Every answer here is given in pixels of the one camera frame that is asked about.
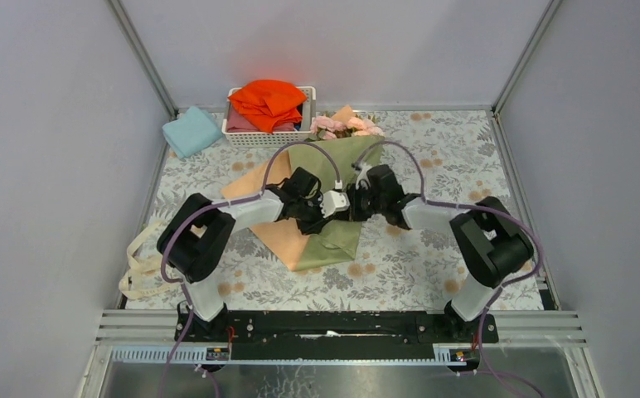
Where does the green and orange wrapping paper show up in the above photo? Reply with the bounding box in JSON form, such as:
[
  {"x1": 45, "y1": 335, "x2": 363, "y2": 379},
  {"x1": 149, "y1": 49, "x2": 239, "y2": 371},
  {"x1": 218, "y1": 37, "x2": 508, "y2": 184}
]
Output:
[{"x1": 250, "y1": 134, "x2": 382, "y2": 271}]

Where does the pink fake flower stem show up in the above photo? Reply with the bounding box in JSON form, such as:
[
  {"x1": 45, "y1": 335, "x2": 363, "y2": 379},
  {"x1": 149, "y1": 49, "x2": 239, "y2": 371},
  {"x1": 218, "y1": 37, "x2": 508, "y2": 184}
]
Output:
[
  {"x1": 352, "y1": 126, "x2": 384, "y2": 137},
  {"x1": 311, "y1": 115, "x2": 336, "y2": 133},
  {"x1": 318, "y1": 129, "x2": 343, "y2": 140},
  {"x1": 345, "y1": 117, "x2": 367, "y2": 131}
]

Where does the cream ribbon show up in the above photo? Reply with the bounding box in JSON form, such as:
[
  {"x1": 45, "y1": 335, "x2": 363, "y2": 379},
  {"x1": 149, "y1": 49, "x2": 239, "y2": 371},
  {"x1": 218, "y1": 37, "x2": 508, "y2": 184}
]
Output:
[{"x1": 118, "y1": 220, "x2": 178, "y2": 300}]

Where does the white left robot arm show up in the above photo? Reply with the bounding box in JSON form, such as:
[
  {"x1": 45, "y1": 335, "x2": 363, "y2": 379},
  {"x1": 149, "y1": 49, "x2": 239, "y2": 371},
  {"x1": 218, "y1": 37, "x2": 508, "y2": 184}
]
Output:
[{"x1": 156, "y1": 167, "x2": 328, "y2": 322}]

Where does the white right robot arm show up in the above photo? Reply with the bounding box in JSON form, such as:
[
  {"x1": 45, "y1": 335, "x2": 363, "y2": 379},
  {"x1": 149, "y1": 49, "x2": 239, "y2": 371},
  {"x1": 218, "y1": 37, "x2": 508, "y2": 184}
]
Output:
[{"x1": 347, "y1": 163, "x2": 535, "y2": 323}]

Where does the white plastic basket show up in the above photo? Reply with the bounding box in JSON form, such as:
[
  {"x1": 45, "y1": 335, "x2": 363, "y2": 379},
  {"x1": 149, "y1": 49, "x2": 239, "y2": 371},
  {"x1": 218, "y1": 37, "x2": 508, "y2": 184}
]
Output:
[{"x1": 221, "y1": 86, "x2": 317, "y2": 148}]

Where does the floral patterned table mat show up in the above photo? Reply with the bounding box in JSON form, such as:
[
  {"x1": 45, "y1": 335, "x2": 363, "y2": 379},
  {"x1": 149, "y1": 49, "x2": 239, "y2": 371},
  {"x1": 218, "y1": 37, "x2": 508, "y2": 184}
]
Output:
[{"x1": 150, "y1": 110, "x2": 516, "y2": 311}]

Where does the pink cloth in basket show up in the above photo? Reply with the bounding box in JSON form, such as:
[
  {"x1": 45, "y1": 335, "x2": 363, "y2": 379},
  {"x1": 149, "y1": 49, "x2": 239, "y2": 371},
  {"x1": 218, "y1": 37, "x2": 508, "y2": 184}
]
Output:
[{"x1": 226, "y1": 108, "x2": 296, "y2": 133}]

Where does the orange cloth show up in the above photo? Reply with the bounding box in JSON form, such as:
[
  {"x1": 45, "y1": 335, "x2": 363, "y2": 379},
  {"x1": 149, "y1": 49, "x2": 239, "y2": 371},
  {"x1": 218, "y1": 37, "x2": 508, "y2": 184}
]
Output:
[{"x1": 228, "y1": 80, "x2": 307, "y2": 133}]

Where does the light blue folded towel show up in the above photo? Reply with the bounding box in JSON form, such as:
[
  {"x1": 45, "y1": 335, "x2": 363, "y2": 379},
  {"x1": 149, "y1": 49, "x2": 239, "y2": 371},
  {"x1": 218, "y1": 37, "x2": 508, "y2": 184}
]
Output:
[{"x1": 162, "y1": 107, "x2": 223, "y2": 158}]

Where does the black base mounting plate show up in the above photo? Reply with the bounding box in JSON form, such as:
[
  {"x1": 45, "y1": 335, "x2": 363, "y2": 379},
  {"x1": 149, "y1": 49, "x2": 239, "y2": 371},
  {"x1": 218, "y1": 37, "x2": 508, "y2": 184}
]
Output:
[{"x1": 174, "y1": 310, "x2": 499, "y2": 361}]

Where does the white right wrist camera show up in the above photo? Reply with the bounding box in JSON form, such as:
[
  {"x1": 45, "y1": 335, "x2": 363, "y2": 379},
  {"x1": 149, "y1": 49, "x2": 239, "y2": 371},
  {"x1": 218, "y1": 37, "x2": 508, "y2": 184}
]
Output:
[{"x1": 355, "y1": 168, "x2": 371, "y2": 190}]

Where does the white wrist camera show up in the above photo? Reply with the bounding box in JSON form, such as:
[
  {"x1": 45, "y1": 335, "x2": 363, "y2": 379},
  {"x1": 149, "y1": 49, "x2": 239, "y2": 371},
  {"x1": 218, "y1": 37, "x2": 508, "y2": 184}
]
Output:
[
  {"x1": 355, "y1": 168, "x2": 371, "y2": 190},
  {"x1": 320, "y1": 190, "x2": 350, "y2": 218}
]

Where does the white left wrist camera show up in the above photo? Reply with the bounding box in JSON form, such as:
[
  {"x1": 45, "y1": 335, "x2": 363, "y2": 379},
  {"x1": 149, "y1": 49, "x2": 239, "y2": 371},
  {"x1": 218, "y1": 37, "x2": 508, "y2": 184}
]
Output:
[{"x1": 320, "y1": 190, "x2": 350, "y2": 218}]

